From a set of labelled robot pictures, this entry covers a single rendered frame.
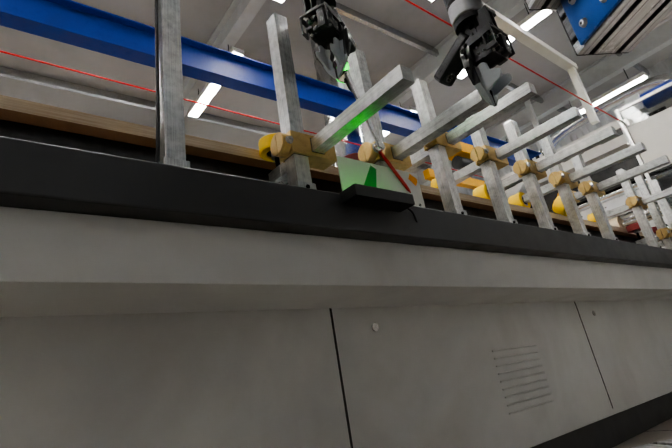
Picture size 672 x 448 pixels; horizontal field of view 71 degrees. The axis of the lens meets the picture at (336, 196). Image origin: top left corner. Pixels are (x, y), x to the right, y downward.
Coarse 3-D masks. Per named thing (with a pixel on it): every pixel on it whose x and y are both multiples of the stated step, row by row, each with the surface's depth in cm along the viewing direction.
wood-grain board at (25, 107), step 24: (0, 96) 81; (24, 120) 85; (48, 120) 86; (72, 120) 88; (96, 120) 91; (120, 120) 94; (144, 144) 98; (192, 144) 102; (216, 144) 106; (264, 168) 117; (312, 168) 122; (336, 168) 128; (432, 192) 152; (528, 216) 192; (552, 216) 201
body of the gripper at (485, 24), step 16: (464, 16) 99; (480, 16) 98; (464, 32) 101; (480, 32) 96; (496, 32) 97; (464, 48) 98; (480, 48) 96; (496, 48) 95; (512, 48) 97; (496, 64) 99
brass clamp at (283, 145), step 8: (280, 136) 94; (288, 136) 93; (296, 136) 95; (304, 136) 97; (312, 136) 98; (272, 144) 96; (280, 144) 93; (288, 144) 93; (296, 144) 94; (304, 144) 96; (272, 152) 95; (280, 152) 93; (288, 152) 94; (296, 152) 94; (304, 152) 95; (312, 152) 96; (328, 152) 100; (280, 160) 96; (312, 160) 98; (320, 160) 99; (328, 160) 99; (336, 160) 100; (320, 168) 102
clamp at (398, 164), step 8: (368, 144) 111; (384, 144) 113; (360, 152) 112; (368, 152) 110; (384, 152) 112; (360, 160) 112; (368, 160) 110; (376, 160) 111; (392, 160) 113; (400, 160) 115; (408, 160) 117; (400, 168) 117
